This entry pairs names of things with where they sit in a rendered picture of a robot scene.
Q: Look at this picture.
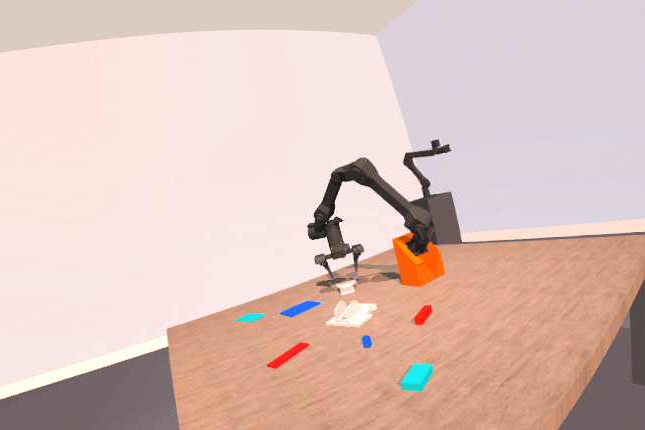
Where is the small blue block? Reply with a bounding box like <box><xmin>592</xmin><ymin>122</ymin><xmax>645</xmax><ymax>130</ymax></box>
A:
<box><xmin>362</xmin><ymin>335</ymin><xmax>373</xmax><ymax>348</ymax></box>

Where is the blue flat rectangular plate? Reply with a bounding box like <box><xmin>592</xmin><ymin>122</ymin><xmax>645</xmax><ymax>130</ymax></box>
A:
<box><xmin>280</xmin><ymin>301</ymin><xmax>321</xmax><ymax>317</ymax></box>

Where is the cyan flat block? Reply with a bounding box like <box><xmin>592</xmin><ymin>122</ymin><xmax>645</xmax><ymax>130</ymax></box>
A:
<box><xmin>401</xmin><ymin>364</ymin><xmax>434</xmax><ymax>392</ymax></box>

